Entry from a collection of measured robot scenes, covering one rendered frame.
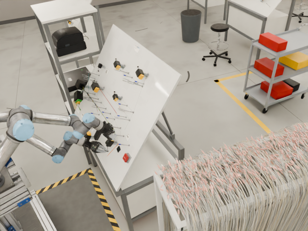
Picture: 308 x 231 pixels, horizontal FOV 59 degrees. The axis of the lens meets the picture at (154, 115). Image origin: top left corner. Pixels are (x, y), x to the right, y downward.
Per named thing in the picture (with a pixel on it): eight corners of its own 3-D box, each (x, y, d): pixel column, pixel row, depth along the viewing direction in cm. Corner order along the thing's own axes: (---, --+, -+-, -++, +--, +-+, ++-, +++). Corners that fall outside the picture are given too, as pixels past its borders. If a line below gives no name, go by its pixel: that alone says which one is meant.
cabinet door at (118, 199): (124, 218, 242) (118, 192, 217) (103, 177, 280) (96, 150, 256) (127, 217, 243) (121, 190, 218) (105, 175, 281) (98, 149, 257)
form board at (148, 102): (75, 112, 293) (74, 112, 292) (114, 24, 262) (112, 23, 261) (118, 191, 210) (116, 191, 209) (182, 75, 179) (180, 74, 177)
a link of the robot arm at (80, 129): (75, 133, 197) (86, 122, 197) (81, 141, 189) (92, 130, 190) (68, 128, 191) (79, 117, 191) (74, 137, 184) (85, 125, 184)
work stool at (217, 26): (226, 52, 567) (230, 19, 524) (232, 66, 521) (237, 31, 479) (200, 54, 569) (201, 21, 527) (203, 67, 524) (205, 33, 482)
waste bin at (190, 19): (202, 42, 615) (204, 14, 576) (183, 44, 611) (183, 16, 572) (197, 34, 650) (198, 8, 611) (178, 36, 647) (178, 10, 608)
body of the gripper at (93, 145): (97, 152, 212) (83, 146, 207) (94, 151, 219) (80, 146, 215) (101, 143, 213) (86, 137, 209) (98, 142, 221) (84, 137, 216)
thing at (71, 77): (67, 93, 287) (65, 88, 283) (59, 79, 312) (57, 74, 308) (96, 84, 299) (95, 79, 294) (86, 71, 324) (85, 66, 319)
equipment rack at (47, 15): (88, 165, 348) (41, 21, 233) (75, 137, 391) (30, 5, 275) (124, 150, 365) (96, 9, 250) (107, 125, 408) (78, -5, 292)
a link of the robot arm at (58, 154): (1, 123, 185) (63, 160, 198) (11, 112, 194) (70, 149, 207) (-3, 131, 192) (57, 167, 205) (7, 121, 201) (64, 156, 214)
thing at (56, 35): (57, 58, 264) (52, 39, 252) (52, 50, 281) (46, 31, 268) (87, 49, 275) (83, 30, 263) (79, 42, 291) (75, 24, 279)
